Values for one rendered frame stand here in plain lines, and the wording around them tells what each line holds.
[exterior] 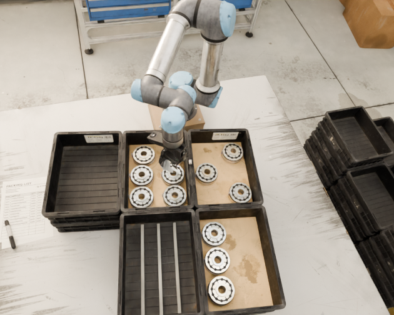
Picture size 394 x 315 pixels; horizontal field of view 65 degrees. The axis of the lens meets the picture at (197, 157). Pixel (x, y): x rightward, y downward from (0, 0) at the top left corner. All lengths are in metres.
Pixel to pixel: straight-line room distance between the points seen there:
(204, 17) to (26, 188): 1.12
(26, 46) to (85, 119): 1.75
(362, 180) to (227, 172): 1.13
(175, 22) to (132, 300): 1.05
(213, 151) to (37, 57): 2.22
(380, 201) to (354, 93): 1.42
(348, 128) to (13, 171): 2.07
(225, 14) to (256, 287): 1.05
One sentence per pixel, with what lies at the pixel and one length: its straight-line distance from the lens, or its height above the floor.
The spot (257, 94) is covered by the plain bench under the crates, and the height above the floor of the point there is 0.70.
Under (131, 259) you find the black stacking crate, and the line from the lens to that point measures 1.34.
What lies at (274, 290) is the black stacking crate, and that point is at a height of 0.88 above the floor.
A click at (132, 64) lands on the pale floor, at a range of 3.14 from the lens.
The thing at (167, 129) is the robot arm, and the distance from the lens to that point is 1.00.
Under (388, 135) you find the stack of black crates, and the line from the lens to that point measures 2.89.
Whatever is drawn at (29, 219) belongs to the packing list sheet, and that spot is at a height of 0.70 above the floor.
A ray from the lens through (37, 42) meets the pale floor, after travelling 3.52.
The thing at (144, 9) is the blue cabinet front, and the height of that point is 0.40.
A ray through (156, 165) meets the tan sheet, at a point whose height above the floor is 0.83.
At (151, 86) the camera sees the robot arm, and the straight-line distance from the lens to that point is 1.10.
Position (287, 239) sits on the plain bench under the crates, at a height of 0.70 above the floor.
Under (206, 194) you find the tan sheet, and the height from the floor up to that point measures 0.83.
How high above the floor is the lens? 2.13
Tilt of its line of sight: 59 degrees down
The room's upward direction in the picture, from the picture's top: 11 degrees clockwise
